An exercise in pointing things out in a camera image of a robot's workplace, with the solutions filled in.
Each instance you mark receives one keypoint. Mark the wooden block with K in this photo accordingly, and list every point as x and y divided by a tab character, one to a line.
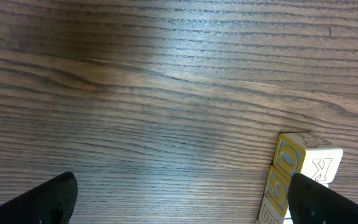
308	154

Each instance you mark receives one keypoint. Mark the wooden block with pretzel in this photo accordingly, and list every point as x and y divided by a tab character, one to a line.
269	215

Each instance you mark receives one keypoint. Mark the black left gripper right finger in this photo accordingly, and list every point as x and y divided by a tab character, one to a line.
312	203

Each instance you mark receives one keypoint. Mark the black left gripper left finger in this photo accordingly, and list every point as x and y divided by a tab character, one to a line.
52	202

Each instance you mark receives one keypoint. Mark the wooden block with umbrella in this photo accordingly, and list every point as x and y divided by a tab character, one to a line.
276	190

